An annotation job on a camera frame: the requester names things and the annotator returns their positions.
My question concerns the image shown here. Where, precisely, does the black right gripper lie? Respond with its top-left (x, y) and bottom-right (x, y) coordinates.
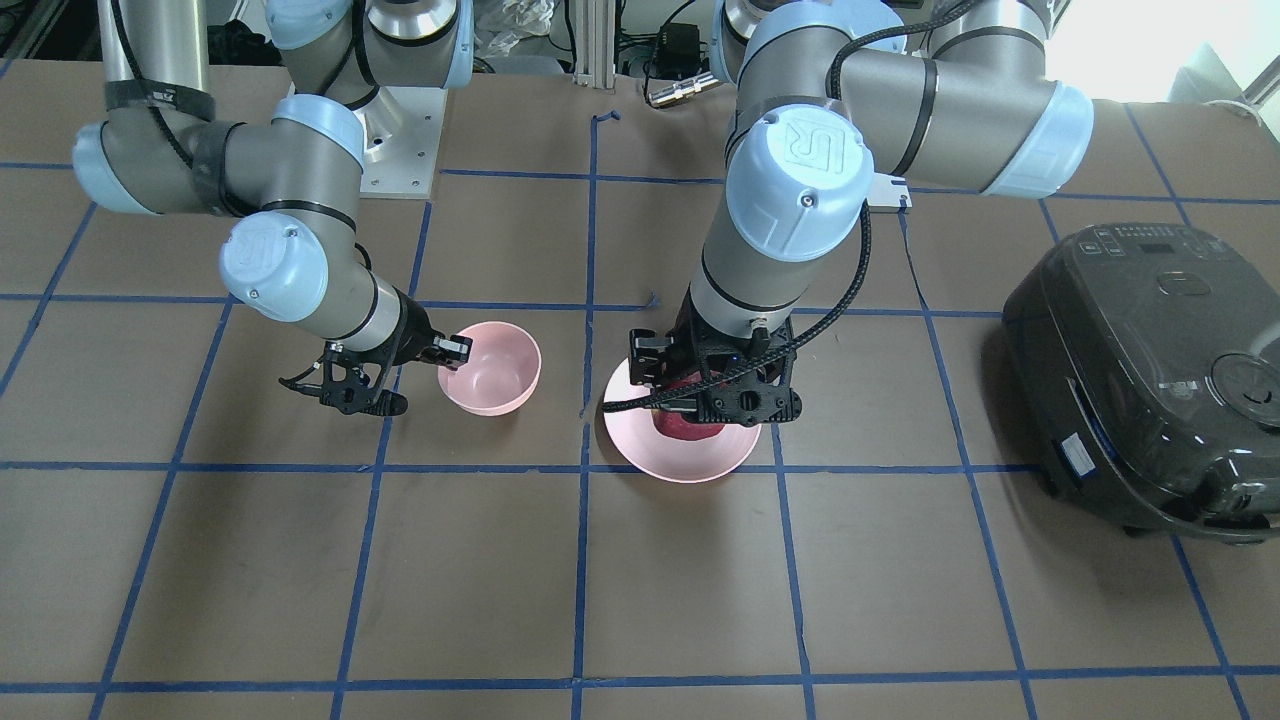
top-left (279, 290), bottom-right (443, 416)

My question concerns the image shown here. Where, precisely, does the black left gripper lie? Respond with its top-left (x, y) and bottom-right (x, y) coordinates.
top-left (652, 305), bottom-right (803, 427)

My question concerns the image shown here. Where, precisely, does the red apple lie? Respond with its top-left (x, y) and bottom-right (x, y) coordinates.
top-left (652, 409), bottom-right (724, 441)

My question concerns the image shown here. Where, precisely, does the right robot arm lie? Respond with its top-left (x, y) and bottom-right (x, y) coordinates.
top-left (72, 1), bottom-right (474, 416)

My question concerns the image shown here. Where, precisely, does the pink plate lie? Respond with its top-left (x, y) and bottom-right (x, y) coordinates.
top-left (604, 409), bottom-right (762, 483)

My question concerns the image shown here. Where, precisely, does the pink bowl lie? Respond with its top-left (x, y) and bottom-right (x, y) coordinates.
top-left (436, 322), bottom-right (541, 416)

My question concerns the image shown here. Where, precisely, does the black rice cooker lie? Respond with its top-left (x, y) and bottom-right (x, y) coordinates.
top-left (1002, 222), bottom-right (1279, 544)

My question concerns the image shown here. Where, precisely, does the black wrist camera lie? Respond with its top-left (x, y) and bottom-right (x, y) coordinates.
top-left (628, 328), bottom-right (675, 388)

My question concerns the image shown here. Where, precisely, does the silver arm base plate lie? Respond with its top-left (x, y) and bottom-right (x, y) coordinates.
top-left (356, 87), bottom-right (449, 200)

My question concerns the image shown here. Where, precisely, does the silver cable connector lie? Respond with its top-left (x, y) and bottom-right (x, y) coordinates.
top-left (643, 72), bottom-right (723, 110)

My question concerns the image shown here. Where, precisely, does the black braided cable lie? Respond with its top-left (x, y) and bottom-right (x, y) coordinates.
top-left (602, 0), bottom-right (1011, 414)

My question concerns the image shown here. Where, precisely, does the aluminium frame post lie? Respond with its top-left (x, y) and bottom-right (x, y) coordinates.
top-left (570, 0), bottom-right (621, 92)

